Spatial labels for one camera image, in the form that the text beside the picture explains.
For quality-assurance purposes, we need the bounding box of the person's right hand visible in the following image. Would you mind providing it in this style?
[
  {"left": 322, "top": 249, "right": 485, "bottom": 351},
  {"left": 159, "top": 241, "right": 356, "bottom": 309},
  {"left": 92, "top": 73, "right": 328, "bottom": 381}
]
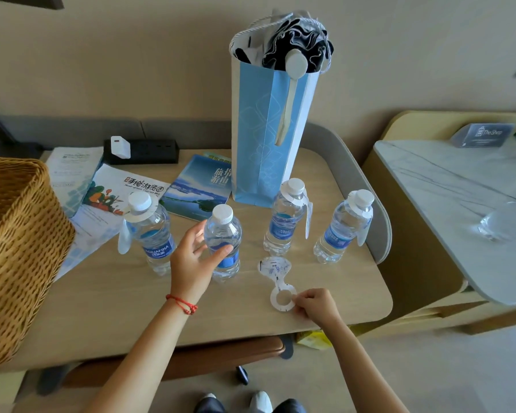
[{"left": 290, "top": 287, "right": 344, "bottom": 331}]

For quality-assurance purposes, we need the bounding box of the person's left hand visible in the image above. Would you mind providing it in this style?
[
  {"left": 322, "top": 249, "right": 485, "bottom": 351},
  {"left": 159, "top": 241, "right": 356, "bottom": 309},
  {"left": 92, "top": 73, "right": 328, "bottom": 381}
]
[{"left": 170, "top": 219, "right": 234, "bottom": 307}]

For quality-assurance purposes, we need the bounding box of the clear plastic water bottle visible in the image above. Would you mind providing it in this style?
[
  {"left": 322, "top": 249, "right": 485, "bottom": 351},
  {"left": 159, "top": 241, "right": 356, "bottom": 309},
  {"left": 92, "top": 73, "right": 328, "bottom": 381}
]
[
  {"left": 312, "top": 189, "right": 376, "bottom": 264},
  {"left": 127, "top": 191, "right": 177, "bottom": 276},
  {"left": 263, "top": 177, "right": 312, "bottom": 256},
  {"left": 203, "top": 204, "right": 243, "bottom": 283}
]

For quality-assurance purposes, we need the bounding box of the woven wicker basket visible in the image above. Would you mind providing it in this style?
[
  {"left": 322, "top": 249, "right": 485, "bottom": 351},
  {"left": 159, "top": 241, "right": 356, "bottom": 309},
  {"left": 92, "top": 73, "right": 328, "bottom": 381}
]
[{"left": 0, "top": 155, "right": 76, "bottom": 369}]

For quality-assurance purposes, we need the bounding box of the person's left forearm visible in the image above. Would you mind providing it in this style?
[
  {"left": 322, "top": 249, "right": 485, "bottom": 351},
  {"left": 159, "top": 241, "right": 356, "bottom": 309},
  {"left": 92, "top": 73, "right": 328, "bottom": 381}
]
[{"left": 84, "top": 298, "right": 197, "bottom": 413}]

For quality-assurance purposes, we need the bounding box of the person's right forearm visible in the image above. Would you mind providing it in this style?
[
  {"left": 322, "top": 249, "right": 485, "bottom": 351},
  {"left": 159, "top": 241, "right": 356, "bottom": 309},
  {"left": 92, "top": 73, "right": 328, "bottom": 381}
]
[{"left": 320, "top": 320, "right": 409, "bottom": 413}]

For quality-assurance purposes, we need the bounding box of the person's right leg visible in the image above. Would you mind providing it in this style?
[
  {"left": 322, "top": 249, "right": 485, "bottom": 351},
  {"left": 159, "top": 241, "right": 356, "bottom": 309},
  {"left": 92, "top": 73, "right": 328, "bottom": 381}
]
[{"left": 274, "top": 399, "right": 307, "bottom": 413}]

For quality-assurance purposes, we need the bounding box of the person's leg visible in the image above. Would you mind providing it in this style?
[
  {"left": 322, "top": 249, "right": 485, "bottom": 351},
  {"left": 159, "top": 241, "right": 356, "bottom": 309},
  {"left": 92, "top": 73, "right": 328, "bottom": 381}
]
[
  {"left": 194, "top": 398, "right": 228, "bottom": 413},
  {"left": 274, "top": 399, "right": 307, "bottom": 413}
]

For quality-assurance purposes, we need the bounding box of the person's right shoe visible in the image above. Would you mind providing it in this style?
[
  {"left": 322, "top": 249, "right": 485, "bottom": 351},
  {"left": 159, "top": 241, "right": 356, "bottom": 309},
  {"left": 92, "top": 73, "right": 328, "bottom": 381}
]
[{"left": 249, "top": 391, "right": 274, "bottom": 413}]

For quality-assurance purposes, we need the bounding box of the person's left leg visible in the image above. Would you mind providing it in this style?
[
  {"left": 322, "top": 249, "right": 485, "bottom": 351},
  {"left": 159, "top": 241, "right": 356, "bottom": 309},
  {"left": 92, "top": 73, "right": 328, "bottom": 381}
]
[{"left": 194, "top": 398, "right": 228, "bottom": 413}]

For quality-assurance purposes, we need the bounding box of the yellow plastic bag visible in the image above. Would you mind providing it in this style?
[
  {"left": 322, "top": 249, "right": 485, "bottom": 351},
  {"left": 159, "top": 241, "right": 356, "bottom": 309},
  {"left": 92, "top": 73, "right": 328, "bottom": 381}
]
[{"left": 294, "top": 324, "right": 362, "bottom": 351}]

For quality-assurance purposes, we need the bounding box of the light wooden table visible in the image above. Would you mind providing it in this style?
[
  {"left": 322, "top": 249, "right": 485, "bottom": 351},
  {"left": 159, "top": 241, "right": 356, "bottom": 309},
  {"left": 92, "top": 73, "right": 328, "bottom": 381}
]
[{"left": 0, "top": 148, "right": 394, "bottom": 375}]

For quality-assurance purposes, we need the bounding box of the blue landscape booklet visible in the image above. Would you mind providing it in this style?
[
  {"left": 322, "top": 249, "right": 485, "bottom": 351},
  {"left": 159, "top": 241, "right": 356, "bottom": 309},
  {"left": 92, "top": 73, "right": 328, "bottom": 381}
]
[{"left": 159, "top": 154, "right": 233, "bottom": 223}]

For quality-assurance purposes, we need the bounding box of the illustrated map leaflet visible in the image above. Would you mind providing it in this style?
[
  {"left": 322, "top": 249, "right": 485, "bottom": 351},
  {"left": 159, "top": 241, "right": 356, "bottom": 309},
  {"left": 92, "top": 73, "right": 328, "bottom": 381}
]
[{"left": 53, "top": 163, "right": 171, "bottom": 282}]

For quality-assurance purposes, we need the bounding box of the black power strip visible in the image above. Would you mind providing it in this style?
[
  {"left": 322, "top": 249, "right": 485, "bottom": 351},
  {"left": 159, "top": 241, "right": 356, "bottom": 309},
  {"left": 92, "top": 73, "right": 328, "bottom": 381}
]
[{"left": 103, "top": 138, "right": 180, "bottom": 165}]

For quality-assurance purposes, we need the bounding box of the white plug charger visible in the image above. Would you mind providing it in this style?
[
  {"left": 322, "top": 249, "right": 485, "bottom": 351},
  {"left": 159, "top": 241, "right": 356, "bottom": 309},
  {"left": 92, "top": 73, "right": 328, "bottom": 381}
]
[{"left": 110, "top": 135, "right": 132, "bottom": 160}]

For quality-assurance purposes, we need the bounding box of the blue paper gift bag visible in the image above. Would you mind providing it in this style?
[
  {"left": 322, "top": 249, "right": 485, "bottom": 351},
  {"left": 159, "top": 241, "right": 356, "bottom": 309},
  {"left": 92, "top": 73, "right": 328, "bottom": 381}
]
[{"left": 228, "top": 12, "right": 334, "bottom": 209}]

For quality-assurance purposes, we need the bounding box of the grey padded table surround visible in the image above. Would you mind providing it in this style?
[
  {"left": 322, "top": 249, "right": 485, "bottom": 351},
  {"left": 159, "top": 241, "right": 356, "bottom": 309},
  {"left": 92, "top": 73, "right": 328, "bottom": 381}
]
[{"left": 0, "top": 114, "right": 393, "bottom": 265}]

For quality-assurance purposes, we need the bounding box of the white card blue border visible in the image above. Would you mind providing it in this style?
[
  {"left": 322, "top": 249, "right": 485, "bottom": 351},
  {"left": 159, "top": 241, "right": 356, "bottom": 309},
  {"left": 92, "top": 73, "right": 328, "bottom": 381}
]
[{"left": 45, "top": 146, "right": 105, "bottom": 219}]

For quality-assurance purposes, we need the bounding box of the clear drinking glass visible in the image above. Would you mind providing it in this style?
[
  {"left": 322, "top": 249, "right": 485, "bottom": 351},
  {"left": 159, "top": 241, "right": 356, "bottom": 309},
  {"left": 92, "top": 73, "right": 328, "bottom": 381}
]
[{"left": 477, "top": 201, "right": 516, "bottom": 244}]

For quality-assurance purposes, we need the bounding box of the dark metal desk lamp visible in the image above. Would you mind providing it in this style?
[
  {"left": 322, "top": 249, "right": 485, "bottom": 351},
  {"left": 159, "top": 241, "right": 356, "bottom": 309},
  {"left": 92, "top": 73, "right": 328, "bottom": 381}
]
[{"left": 0, "top": 0, "right": 64, "bottom": 161}]

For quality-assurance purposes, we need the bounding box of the clear acrylic sign stand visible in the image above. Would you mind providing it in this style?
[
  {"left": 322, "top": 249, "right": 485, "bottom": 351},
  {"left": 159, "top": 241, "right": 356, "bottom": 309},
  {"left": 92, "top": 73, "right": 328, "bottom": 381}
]
[{"left": 449, "top": 122, "right": 516, "bottom": 149}]

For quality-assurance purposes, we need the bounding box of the black white folded umbrella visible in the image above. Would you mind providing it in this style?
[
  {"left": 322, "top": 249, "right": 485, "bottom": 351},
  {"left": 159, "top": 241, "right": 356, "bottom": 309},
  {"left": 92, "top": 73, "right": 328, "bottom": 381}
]
[{"left": 234, "top": 10, "right": 335, "bottom": 147}]

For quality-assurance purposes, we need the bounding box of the red string bracelet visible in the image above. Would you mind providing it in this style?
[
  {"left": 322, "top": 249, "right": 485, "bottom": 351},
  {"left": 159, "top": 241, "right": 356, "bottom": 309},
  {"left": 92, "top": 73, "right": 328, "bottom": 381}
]
[{"left": 165, "top": 293, "right": 200, "bottom": 316}]

